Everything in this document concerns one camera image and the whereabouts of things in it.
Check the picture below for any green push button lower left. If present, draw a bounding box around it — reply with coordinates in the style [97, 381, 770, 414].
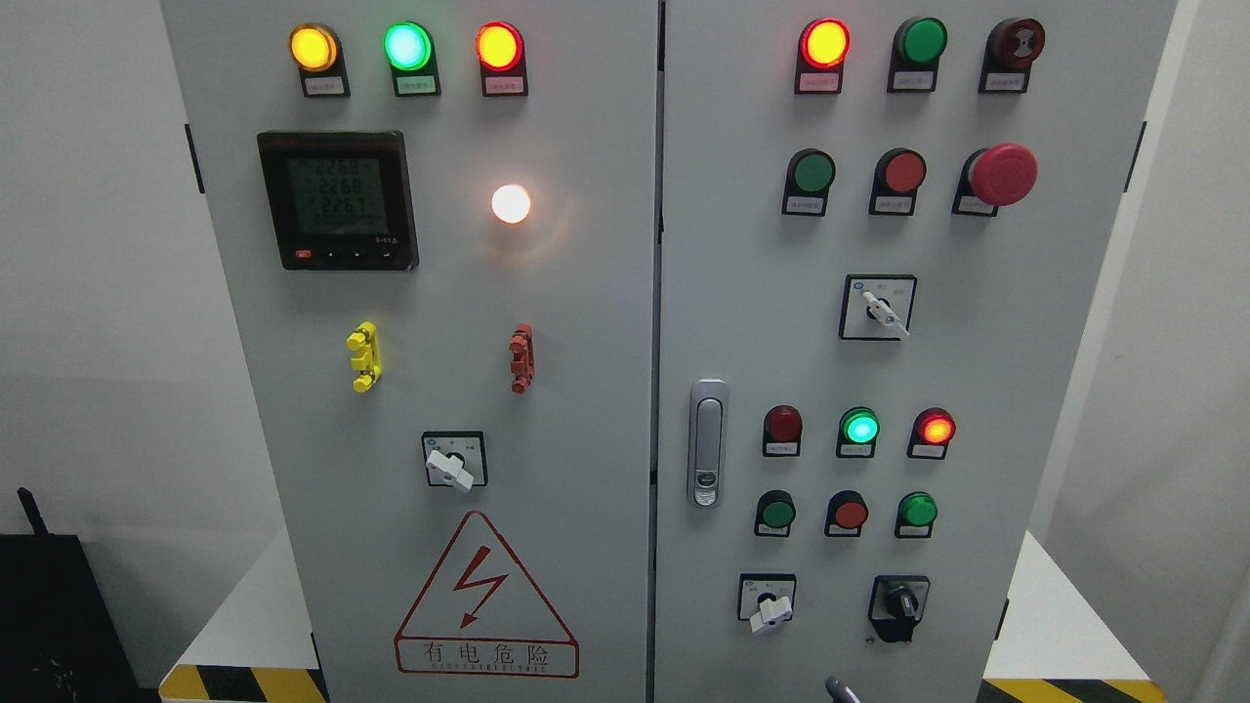
[754, 489, 798, 538]

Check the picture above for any green push button upper row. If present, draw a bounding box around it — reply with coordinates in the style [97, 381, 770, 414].
[781, 148, 836, 216]

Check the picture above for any red push button lower middle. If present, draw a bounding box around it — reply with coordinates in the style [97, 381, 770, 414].
[824, 490, 869, 537]

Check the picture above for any red push button upper row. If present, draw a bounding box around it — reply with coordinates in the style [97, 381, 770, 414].
[869, 148, 926, 216]

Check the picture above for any green push button lower right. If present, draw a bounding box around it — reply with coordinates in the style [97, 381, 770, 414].
[894, 492, 938, 539]

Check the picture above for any red emergency stop mushroom button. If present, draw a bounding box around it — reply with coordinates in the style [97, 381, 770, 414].
[951, 143, 1038, 216]

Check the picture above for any grey electrical control cabinet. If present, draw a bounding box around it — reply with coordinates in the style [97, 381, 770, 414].
[161, 1, 1176, 702]

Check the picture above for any red terminal block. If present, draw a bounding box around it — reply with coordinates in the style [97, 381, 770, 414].
[509, 323, 535, 394]

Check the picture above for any red indicator light lower left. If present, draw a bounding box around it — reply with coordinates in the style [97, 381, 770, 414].
[763, 405, 803, 457]

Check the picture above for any red indicator light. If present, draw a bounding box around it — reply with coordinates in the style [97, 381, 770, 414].
[763, 405, 803, 457]
[908, 407, 958, 460]
[794, 18, 853, 95]

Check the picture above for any white glowing indicator light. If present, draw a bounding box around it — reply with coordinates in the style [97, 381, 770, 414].
[490, 183, 533, 226]

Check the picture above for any green indicator light lower middle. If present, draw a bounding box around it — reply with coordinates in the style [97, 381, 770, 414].
[835, 407, 880, 459]

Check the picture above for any green indicator light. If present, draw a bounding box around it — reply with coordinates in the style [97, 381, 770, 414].
[888, 15, 949, 94]
[383, 21, 441, 98]
[835, 407, 880, 459]

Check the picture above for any yellow terminal block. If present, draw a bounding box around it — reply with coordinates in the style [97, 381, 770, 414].
[348, 320, 383, 394]

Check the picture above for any red electrical hazard warning sticker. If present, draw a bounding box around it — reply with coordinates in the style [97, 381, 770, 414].
[394, 512, 580, 678]

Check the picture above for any red indicator light lower right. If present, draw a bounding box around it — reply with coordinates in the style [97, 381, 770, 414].
[908, 407, 958, 460]

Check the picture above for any black digital power meter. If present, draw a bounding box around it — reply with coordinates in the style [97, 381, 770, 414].
[256, 133, 419, 270]

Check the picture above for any red-orange indicator light left door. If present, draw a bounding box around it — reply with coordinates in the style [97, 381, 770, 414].
[475, 20, 528, 98]

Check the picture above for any red indicator light top right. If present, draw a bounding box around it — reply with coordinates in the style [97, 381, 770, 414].
[794, 18, 853, 95]

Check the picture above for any green indicator light top left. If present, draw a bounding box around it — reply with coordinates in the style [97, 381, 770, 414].
[383, 21, 441, 98]

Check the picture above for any green indicator light top right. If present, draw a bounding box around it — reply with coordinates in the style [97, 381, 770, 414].
[888, 15, 949, 94]

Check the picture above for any yellow indicator light top left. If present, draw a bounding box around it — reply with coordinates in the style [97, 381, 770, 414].
[288, 23, 350, 99]

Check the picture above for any white platform with hazard stripes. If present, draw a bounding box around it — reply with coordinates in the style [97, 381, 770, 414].
[159, 530, 1166, 702]

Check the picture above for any dark red buzzer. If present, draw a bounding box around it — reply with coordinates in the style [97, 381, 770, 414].
[979, 18, 1046, 94]

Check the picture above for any black box with antenna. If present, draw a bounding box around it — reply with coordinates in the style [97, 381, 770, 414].
[1, 487, 143, 702]

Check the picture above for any silver door lock handle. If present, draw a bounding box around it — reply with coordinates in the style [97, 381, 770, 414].
[688, 379, 730, 508]

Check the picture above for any white selector switch left door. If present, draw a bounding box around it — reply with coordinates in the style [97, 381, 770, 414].
[421, 432, 488, 494]

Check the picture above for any white selector switch door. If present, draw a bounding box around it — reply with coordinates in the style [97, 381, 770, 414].
[738, 570, 798, 635]
[421, 432, 488, 494]

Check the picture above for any white selector switch upper right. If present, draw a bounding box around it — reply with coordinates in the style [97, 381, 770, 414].
[839, 274, 918, 340]

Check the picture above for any white selector switch lower right door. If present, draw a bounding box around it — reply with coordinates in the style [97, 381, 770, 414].
[738, 570, 798, 635]

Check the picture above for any black knob selector switch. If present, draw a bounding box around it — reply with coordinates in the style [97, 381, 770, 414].
[868, 575, 933, 643]

